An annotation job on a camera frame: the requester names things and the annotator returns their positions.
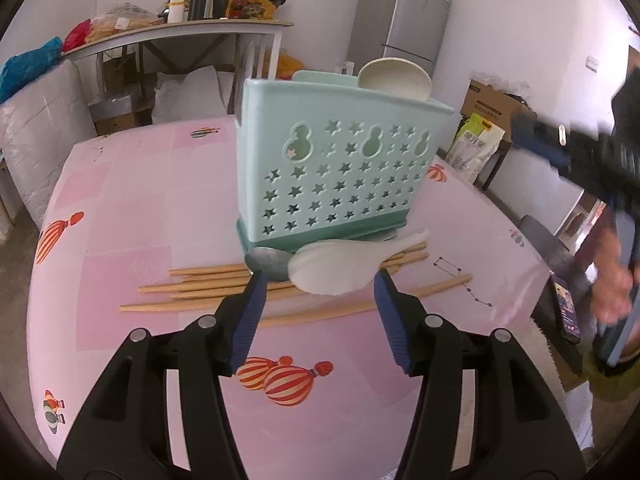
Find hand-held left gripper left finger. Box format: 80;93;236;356
56;271;269;480

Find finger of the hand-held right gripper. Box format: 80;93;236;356
511;111;574;169

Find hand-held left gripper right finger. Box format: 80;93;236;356
373;269;587;480

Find metal spoon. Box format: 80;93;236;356
244;246;297;282

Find white rice paddle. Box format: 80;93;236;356
287;229;431;296

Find mint green utensil holder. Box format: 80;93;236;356
234;70;456;253

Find person's right forearm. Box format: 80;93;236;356
582;350;640;403

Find person's right hand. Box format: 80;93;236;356
589;206;637;324

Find large brown cardboard box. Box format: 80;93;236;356
460;79;533;133

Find white and green rice bag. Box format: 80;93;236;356
445;112;507;184

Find black chair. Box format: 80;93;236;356
519;214;596;376

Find pink balloon print tablecloth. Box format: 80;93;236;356
25;112;598;480

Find dark smartphone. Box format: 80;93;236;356
549;271;585;345

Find cream round ladle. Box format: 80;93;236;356
356;57;433;102

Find silver refrigerator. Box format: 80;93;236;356
346;0;454;81

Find white sack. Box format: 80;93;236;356
152;66;236;123

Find cardboard box with grey top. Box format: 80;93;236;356
89;87;153;136

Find orange bag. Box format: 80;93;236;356
276;49;307;82

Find grey plastic-wrapped bundle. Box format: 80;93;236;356
0;60;98;231

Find white-legged wooden side table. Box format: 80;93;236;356
57;19;296;126

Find yellow snack packets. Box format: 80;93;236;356
247;0;286;22

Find clear bag of yellow food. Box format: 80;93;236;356
85;4;166;43

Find red plastic bag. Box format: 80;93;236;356
60;19;93;53

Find blue plastic bag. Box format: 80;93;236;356
0;37;63;103

